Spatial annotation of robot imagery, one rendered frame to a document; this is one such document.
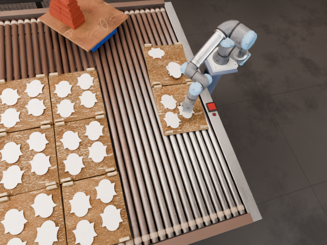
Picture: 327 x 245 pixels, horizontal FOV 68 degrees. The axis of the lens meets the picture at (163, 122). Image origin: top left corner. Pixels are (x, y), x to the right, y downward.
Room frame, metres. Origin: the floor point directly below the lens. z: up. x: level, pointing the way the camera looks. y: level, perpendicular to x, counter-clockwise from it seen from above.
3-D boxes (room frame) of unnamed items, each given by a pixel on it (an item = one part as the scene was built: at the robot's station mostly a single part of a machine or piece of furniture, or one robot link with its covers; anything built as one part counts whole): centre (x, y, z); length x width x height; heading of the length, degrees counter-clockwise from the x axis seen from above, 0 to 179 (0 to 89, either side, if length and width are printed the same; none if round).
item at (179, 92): (0.98, -0.09, 0.93); 0.41 x 0.35 x 0.02; 28
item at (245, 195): (1.23, -0.23, 0.89); 2.08 x 0.08 x 0.06; 32
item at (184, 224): (0.98, 0.17, 0.90); 1.95 x 0.05 x 0.05; 32
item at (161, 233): (0.90, 0.30, 0.90); 1.95 x 0.05 x 0.05; 32
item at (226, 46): (1.61, -0.32, 1.07); 0.13 x 0.12 x 0.14; 64
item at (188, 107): (0.95, -0.12, 1.08); 0.10 x 0.09 x 0.16; 97
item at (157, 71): (1.35, 0.11, 0.93); 0.41 x 0.35 x 0.02; 27
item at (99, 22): (1.47, 0.87, 1.03); 0.50 x 0.50 x 0.02; 72
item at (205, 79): (1.04, -0.16, 1.24); 0.11 x 0.11 x 0.08; 64
